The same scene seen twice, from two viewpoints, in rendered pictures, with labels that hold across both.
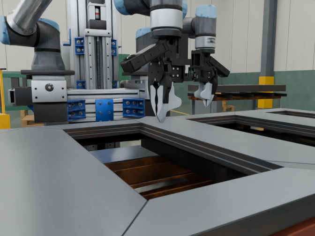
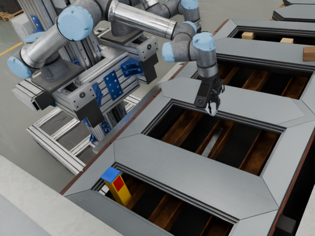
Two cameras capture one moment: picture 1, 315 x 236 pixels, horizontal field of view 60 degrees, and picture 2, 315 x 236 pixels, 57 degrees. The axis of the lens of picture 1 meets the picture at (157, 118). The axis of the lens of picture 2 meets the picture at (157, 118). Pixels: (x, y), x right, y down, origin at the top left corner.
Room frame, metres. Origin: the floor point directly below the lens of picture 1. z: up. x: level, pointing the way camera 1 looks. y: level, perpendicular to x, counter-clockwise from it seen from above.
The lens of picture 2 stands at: (-0.18, 0.42, 1.74)
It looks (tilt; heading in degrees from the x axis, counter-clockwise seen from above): 40 degrees down; 347
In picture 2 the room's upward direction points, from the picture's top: 18 degrees counter-clockwise
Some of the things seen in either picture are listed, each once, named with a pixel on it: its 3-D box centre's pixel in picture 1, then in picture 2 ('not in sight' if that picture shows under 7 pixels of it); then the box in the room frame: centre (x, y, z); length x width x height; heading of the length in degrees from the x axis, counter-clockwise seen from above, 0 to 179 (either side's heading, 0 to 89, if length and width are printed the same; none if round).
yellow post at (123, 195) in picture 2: not in sight; (118, 190); (0.63, 0.48, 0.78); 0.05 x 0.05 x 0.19; 29
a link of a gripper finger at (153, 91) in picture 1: (163, 102); (210, 104); (0.67, -0.02, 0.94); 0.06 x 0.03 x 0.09; 119
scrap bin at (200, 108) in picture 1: (206, 110); not in sight; (6.40, -1.14, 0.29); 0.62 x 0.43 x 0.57; 38
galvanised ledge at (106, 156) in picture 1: (174, 149); (172, 85); (1.28, -0.08, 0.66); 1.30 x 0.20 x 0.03; 119
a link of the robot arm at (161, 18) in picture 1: (165, 23); (206, 68); (0.66, -0.02, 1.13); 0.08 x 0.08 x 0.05
